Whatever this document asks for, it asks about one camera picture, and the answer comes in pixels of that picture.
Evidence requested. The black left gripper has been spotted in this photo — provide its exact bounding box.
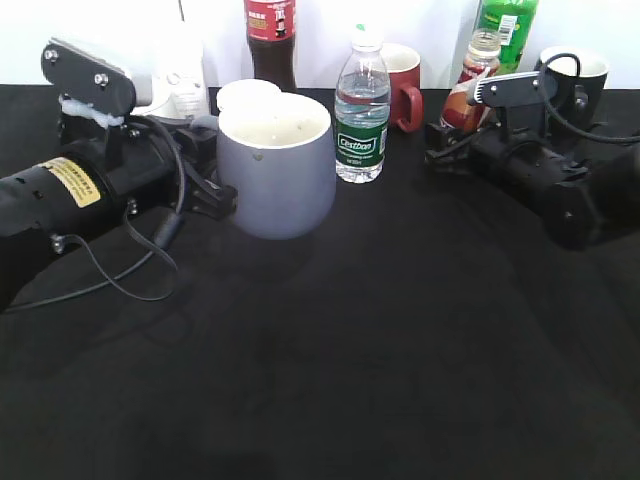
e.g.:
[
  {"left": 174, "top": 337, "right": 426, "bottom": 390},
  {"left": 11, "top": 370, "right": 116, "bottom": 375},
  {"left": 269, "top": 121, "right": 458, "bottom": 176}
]
[{"left": 58, "top": 107, "right": 239, "bottom": 239}]

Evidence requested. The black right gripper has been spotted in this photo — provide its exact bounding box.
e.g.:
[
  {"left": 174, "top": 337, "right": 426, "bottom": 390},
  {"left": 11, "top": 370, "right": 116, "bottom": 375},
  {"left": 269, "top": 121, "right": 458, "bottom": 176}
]
[{"left": 424, "top": 123, "right": 597, "bottom": 250}]

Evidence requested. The brown coffee drink bottle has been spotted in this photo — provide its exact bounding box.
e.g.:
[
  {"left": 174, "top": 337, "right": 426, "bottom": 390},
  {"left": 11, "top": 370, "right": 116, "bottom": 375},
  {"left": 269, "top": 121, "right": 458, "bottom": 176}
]
[{"left": 440, "top": 28, "right": 501, "bottom": 133}]

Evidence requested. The grey ceramic mug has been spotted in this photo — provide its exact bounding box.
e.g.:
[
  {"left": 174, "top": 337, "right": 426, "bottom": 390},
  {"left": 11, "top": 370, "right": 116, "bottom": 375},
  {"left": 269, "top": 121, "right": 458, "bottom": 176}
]
[{"left": 191, "top": 93, "right": 336, "bottom": 240}]

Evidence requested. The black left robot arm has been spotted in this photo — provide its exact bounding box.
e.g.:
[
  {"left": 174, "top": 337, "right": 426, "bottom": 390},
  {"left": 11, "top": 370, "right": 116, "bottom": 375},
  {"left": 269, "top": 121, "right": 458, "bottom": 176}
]
[{"left": 1, "top": 114, "right": 238, "bottom": 314}]

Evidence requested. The red ceramic mug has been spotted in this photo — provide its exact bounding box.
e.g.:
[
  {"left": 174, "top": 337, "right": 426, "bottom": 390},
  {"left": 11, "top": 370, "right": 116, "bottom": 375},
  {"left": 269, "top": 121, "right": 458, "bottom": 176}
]
[{"left": 381, "top": 43, "right": 424, "bottom": 133}]

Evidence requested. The white ceramic mug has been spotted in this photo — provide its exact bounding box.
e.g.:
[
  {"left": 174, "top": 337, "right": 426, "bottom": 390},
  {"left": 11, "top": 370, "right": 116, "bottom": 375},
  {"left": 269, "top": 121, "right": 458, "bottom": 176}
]
[{"left": 142, "top": 77, "right": 178, "bottom": 119}]

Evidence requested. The black ceramic mug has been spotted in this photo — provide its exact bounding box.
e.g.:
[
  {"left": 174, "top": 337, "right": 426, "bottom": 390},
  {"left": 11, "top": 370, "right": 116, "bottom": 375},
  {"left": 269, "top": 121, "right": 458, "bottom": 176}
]
[{"left": 535, "top": 45, "right": 609, "bottom": 130}]

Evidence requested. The green sprite bottle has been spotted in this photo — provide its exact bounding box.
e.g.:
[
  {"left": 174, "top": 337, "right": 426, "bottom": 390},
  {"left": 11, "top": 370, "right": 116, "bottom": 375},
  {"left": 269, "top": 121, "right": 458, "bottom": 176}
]
[{"left": 474, "top": 0, "right": 539, "bottom": 75}]

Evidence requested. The yellow paper cup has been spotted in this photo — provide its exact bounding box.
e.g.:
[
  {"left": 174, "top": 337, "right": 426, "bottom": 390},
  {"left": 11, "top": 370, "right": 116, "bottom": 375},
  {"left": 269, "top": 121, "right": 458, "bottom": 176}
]
[{"left": 216, "top": 79, "right": 282, "bottom": 113}]

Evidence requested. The white plastic bottle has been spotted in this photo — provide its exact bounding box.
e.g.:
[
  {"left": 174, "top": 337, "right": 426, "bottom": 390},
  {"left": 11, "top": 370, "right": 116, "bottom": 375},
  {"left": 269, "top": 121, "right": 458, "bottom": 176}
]
[{"left": 165, "top": 27, "right": 210, "bottom": 118}]

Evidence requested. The clear water bottle green label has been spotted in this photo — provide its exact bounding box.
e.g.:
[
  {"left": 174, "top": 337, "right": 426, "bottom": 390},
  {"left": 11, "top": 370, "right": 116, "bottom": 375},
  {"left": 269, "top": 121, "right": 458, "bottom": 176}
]
[{"left": 334, "top": 23, "right": 391, "bottom": 184}]

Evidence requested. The cola bottle red label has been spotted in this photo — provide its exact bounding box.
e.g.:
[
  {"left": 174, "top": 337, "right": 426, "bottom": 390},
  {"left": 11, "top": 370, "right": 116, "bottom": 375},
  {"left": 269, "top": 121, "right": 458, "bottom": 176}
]
[{"left": 244, "top": 0, "right": 297, "bottom": 93}]

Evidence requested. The black left camera cable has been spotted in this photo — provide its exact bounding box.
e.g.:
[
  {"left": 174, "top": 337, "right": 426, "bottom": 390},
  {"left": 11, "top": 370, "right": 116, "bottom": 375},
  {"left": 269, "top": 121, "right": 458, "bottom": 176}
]
[{"left": 4, "top": 115, "right": 185, "bottom": 314}]

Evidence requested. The black camera cable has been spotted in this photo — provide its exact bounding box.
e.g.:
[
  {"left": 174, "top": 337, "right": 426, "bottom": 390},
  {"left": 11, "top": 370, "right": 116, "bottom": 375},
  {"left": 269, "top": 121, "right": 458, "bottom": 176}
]
[
  {"left": 537, "top": 52, "right": 640, "bottom": 146},
  {"left": 4, "top": 115, "right": 185, "bottom": 314}
]

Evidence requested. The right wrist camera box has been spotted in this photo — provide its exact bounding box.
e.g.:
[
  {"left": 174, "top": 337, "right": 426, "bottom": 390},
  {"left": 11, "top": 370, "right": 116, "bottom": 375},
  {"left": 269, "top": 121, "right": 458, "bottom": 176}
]
[{"left": 469, "top": 71, "right": 557, "bottom": 137}]

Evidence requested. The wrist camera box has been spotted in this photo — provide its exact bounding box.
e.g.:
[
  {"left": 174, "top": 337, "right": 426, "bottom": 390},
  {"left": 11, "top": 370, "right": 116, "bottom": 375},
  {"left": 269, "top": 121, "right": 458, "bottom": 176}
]
[
  {"left": 469, "top": 71, "right": 557, "bottom": 137},
  {"left": 41, "top": 37, "right": 153, "bottom": 117}
]

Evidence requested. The black right camera cable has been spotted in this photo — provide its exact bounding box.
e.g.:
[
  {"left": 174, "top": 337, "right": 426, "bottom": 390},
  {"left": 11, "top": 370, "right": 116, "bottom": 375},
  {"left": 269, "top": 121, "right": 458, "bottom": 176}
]
[{"left": 537, "top": 52, "right": 640, "bottom": 146}]

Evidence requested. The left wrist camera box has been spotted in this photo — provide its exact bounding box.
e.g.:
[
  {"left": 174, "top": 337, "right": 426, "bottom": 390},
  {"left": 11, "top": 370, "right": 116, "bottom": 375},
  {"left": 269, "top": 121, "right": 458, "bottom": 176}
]
[{"left": 41, "top": 37, "right": 153, "bottom": 117}]

